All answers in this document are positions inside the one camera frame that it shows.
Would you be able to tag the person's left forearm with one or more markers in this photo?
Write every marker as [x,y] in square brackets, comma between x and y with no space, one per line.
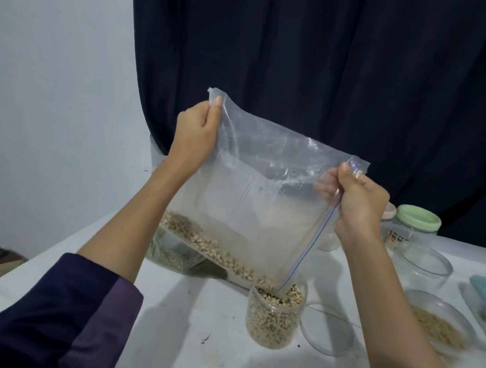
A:
[127,235]

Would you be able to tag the clear round lid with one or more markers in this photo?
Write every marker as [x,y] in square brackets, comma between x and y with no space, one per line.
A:
[327,331]

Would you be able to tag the person's left hand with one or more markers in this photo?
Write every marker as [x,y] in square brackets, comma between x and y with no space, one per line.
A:
[194,138]

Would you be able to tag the transparent jar blue lid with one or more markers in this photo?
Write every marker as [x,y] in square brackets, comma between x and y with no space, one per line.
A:
[330,241]

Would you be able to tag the person's right forearm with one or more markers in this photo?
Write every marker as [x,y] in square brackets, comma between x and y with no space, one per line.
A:
[392,324]

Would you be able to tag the dark navy curtain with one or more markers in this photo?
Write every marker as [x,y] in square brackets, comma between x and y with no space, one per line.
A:
[340,63]

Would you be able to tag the transparent jar pink lid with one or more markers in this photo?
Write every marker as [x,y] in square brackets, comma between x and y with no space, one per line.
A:
[389,211]

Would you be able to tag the clear bag with green beans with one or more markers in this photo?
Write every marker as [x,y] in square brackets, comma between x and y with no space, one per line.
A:
[167,256]

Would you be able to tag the transparent jar green lid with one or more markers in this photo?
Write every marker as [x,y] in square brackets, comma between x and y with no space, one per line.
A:
[418,218]

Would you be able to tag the clear zip bag of black-eyed peas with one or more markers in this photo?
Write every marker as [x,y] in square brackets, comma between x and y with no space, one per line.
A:
[251,191]

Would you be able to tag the pile of green beans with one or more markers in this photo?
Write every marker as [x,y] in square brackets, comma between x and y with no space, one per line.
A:
[207,269]

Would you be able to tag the pile of yellow soybeans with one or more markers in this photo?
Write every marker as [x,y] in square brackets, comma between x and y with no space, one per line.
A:
[439,327]

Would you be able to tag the person's right hand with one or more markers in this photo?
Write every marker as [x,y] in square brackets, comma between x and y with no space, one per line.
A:
[359,208]

